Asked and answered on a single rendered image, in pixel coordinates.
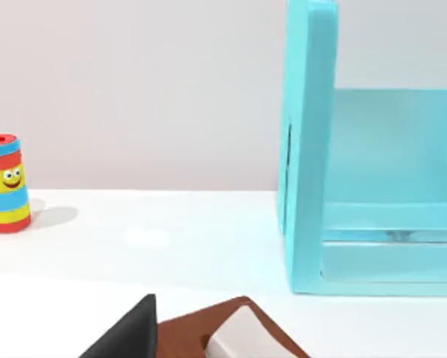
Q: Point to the brown book with white pages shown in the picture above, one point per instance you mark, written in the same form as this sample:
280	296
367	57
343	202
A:
223	332

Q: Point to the light blue rack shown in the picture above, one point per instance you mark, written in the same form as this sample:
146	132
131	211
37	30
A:
357	186

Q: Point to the striped can with smiling face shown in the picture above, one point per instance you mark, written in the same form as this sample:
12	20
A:
6	186

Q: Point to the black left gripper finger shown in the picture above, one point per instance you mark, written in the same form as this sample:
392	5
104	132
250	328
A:
133	332

